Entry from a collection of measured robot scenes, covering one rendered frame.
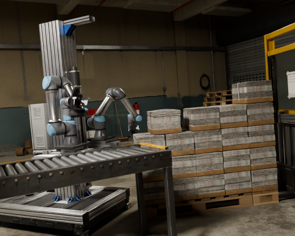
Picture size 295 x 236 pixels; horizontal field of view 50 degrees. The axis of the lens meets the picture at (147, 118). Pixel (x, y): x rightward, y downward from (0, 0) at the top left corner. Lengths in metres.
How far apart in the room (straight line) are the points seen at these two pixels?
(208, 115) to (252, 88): 0.55
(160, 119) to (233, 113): 0.76
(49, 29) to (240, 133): 2.19
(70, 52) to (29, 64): 6.16
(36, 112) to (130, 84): 7.12
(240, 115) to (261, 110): 0.23
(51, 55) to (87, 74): 6.51
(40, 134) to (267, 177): 2.39
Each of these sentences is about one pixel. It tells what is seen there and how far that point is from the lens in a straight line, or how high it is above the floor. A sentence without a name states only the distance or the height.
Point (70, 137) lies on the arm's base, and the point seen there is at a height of 0.89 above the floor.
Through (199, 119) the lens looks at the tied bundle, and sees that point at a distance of 3.22.
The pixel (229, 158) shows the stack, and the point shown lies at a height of 0.53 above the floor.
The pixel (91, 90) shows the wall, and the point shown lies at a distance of 9.82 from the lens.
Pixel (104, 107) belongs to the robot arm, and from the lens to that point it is 3.59.
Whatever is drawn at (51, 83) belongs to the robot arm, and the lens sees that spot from 2.94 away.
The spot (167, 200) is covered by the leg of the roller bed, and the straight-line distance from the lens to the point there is 2.42.
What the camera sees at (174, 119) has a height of 0.97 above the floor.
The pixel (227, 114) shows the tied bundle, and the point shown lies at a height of 0.97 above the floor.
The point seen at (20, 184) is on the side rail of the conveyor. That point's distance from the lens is 2.02.
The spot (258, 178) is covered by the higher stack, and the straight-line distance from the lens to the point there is 3.55.
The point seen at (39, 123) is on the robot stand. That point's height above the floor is 1.03.
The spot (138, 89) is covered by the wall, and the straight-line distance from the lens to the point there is 10.44.
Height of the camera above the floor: 1.17
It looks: 3 degrees down
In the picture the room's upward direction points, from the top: 5 degrees counter-clockwise
